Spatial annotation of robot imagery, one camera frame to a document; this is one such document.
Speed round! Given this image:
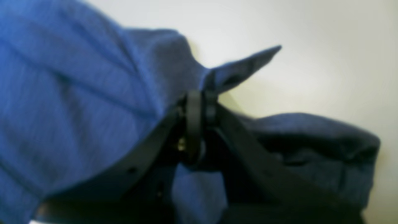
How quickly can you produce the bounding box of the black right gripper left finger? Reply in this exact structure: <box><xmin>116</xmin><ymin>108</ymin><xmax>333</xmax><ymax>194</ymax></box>
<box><xmin>34</xmin><ymin>91</ymin><xmax>203</xmax><ymax>224</ymax></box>

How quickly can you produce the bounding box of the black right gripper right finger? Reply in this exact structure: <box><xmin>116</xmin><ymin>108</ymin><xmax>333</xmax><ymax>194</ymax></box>
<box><xmin>204</xmin><ymin>91</ymin><xmax>364</xmax><ymax>224</ymax></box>

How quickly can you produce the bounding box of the blue grey T-shirt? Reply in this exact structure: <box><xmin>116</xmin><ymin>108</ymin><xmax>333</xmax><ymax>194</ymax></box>
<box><xmin>1</xmin><ymin>0</ymin><xmax>380</xmax><ymax>224</ymax></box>

